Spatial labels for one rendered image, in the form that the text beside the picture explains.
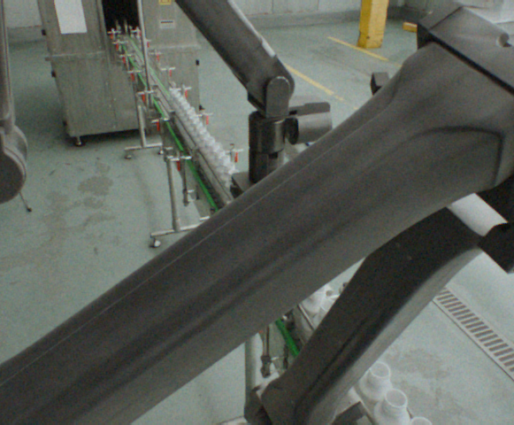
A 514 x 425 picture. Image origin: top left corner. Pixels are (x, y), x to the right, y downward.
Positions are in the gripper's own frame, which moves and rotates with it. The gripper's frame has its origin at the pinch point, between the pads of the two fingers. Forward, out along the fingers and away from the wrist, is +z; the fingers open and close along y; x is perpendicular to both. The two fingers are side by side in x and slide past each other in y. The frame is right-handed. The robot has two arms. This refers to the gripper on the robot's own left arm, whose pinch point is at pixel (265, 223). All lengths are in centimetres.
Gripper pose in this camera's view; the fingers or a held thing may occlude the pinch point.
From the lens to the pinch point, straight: 79.1
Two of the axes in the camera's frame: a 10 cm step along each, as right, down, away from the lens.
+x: 3.4, 5.0, -7.9
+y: -9.4, 1.9, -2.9
